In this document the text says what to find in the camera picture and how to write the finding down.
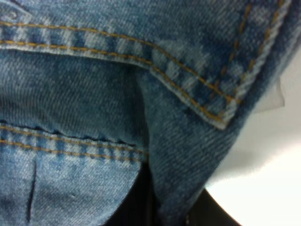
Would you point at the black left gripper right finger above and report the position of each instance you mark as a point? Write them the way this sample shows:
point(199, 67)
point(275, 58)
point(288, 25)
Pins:
point(207, 212)

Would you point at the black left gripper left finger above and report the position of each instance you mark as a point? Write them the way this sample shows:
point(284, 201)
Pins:
point(139, 206)

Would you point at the children's blue denim shorts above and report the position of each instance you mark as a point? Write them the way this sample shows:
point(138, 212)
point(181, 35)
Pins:
point(90, 90)

